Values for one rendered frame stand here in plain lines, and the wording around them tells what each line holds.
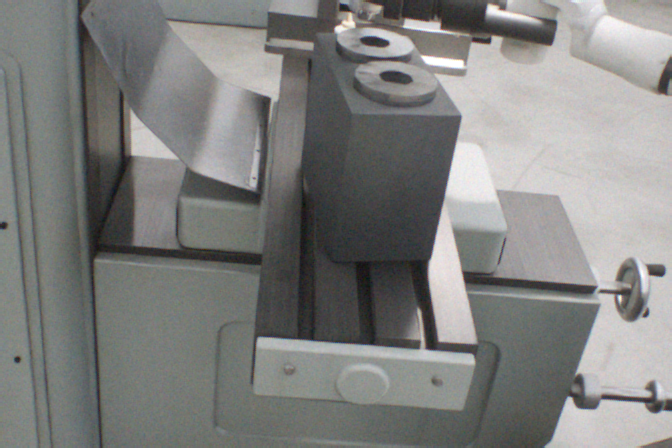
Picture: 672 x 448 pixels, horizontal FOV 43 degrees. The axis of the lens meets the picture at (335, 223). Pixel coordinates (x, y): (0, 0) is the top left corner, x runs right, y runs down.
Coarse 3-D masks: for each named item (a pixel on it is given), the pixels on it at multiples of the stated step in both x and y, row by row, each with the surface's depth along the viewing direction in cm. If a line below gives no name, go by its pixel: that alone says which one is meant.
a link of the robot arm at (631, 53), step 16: (608, 32) 109; (624, 32) 109; (640, 32) 108; (656, 32) 108; (592, 48) 111; (608, 48) 109; (624, 48) 108; (640, 48) 107; (656, 48) 106; (592, 64) 113; (608, 64) 110; (624, 64) 109; (640, 64) 107; (656, 64) 106; (640, 80) 108; (656, 80) 106
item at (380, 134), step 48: (336, 48) 99; (384, 48) 98; (336, 96) 92; (384, 96) 88; (432, 96) 90; (336, 144) 92; (384, 144) 88; (432, 144) 89; (336, 192) 93; (384, 192) 92; (432, 192) 93; (336, 240) 94; (384, 240) 95; (432, 240) 97
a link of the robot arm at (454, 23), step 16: (400, 0) 115; (416, 0) 116; (432, 0) 116; (448, 0) 115; (464, 0) 115; (384, 16) 117; (400, 16) 117; (416, 16) 117; (432, 16) 118; (448, 16) 116; (464, 16) 116; (464, 32) 118
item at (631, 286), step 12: (624, 264) 152; (636, 264) 148; (648, 264) 148; (660, 264) 148; (624, 276) 154; (636, 276) 147; (648, 276) 146; (660, 276) 148; (600, 288) 149; (612, 288) 150; (624, 288) 150; (636, 288) 148; (648, 288) 145; (624, 300) 152; (636, 300) 146; (624, 312) 151; (636, 312) 147; (648, 312) 153
